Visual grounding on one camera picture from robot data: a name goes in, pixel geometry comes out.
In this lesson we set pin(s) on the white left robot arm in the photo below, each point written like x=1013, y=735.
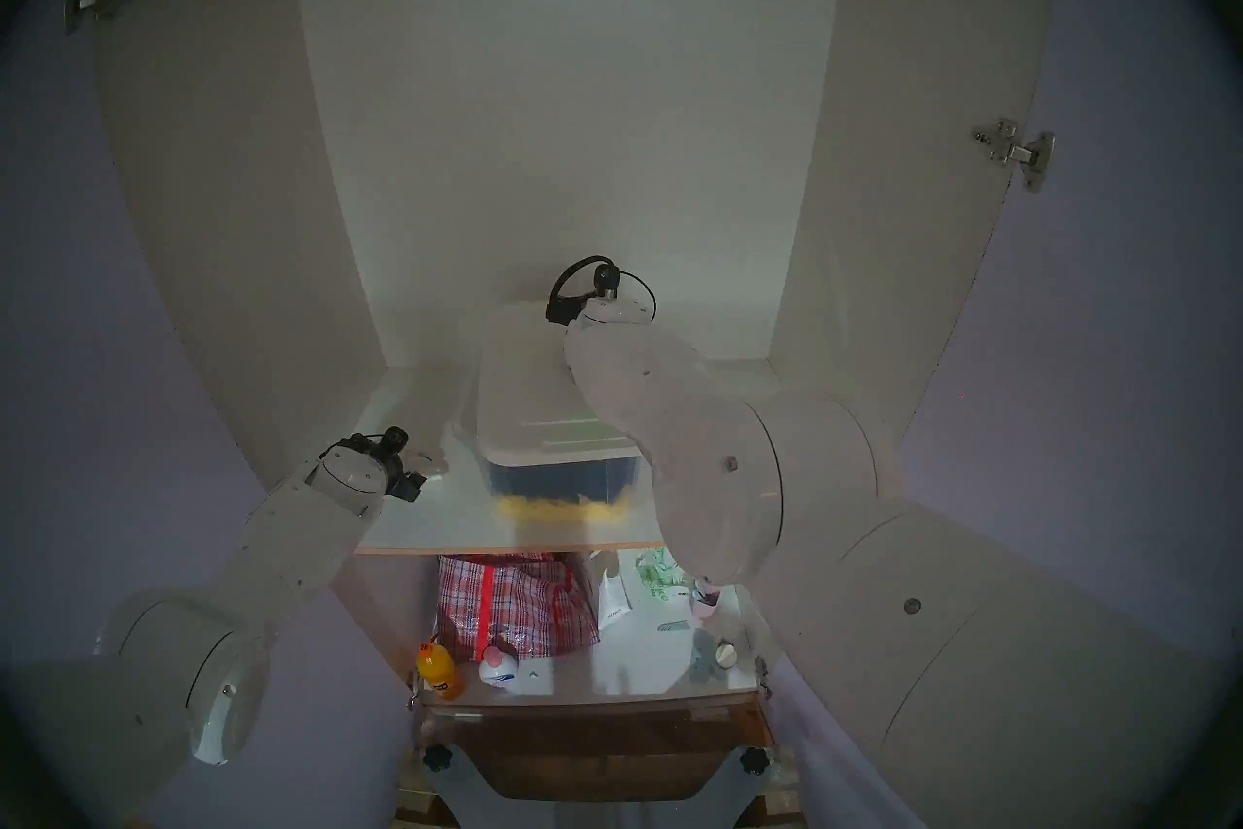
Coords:
x=243, y=575

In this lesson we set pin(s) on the grey robot torso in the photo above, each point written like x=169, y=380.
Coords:
x=466, y=798

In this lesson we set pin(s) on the white wardrobe cabinet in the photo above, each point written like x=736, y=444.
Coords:
x=583, y=108

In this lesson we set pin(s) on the red plaid bag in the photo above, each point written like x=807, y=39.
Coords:
x=505, y=604

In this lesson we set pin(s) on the white sock pair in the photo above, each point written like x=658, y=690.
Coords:
x=427, y=466

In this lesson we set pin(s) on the orange bottle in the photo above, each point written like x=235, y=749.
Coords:
x=439, y=672

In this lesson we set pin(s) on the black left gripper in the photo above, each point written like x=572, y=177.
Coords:
x=374, y=463

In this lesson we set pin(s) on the green white plastic bag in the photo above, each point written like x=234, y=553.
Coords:
x=655, y=573

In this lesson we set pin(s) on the clear plastic storage bin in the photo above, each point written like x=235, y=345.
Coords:
x=563, y=477

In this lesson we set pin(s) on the yellow socks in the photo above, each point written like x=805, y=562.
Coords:
x=563, y=508

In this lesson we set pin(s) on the white bin lid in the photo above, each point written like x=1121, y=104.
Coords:
x=524, y=400

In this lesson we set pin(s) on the white bottle pink cap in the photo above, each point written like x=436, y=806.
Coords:
x=500, y=670

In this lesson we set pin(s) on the small round white object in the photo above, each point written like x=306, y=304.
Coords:
x=726, y=654

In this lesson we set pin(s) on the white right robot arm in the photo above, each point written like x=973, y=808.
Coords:
x=777, y=497

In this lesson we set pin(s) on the metal cabinet door hinge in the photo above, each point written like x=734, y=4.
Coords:
x=1020, y=152
x=92, y=3

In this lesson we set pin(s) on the black knob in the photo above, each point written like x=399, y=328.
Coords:
x=755, y=761
x=438, y=758

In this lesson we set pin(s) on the pink cup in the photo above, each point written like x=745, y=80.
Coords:
x=704, y=604

